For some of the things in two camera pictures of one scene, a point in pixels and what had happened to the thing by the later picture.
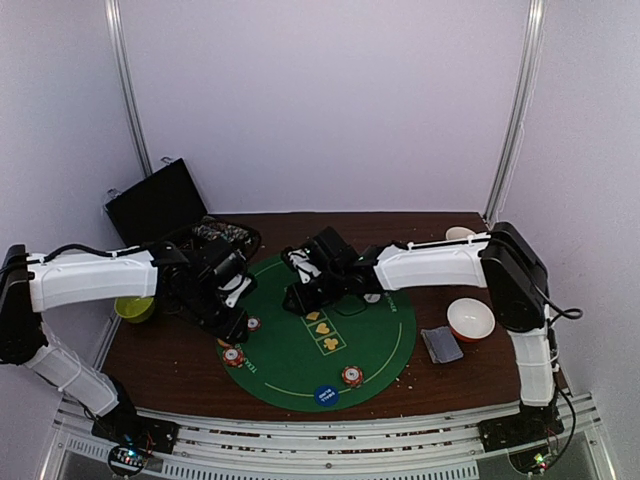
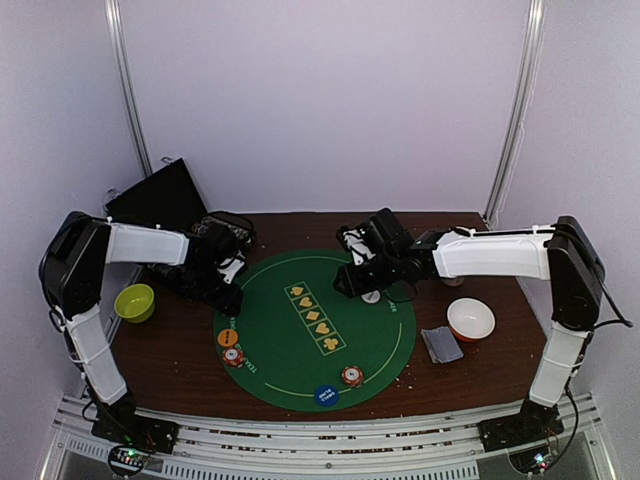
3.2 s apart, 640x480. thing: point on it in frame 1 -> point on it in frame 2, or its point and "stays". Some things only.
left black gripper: x=228 y=329 -> x=227 y=301
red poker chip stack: x=353 y=375 stays
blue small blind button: x=326 y=395 stays
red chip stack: x=233 y=356 stays
